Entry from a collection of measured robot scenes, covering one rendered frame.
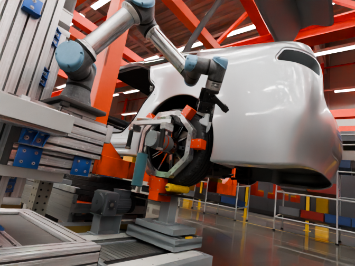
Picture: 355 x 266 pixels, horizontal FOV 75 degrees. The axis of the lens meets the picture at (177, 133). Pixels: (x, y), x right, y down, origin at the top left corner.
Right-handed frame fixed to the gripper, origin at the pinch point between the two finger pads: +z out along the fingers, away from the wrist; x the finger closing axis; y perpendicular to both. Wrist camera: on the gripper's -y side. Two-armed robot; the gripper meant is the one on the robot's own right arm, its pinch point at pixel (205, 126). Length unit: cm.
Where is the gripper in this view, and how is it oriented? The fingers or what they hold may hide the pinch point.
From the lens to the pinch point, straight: 122.1
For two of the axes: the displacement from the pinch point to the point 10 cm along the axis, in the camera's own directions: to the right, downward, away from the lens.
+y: -9.8, -1.8, -1.3
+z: -2.2, 8.8, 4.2
